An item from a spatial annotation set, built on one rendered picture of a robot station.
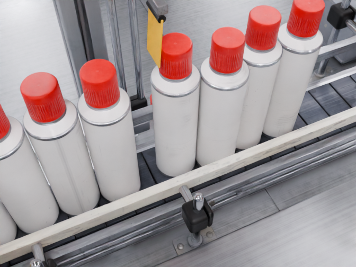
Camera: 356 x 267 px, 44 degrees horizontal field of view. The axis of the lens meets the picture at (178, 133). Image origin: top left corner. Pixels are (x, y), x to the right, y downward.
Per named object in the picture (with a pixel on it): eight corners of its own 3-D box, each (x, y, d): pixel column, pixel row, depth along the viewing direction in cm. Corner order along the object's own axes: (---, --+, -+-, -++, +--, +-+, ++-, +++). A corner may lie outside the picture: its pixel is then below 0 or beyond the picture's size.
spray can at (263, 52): (233, 157, 58) (255, 36, 42) (216, 128, 61) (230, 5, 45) (267, 144, 60) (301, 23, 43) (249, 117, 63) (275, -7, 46)
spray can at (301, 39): (266, 144, 60) (300, 23, 43) (249, 116, 63) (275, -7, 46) (300, 133, 61) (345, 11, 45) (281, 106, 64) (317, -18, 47)
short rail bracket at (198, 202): (189, 256, 55) (192, 212, 46) (179, 236, 57) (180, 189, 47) (212, 246, 56) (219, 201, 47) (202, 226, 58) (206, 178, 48)
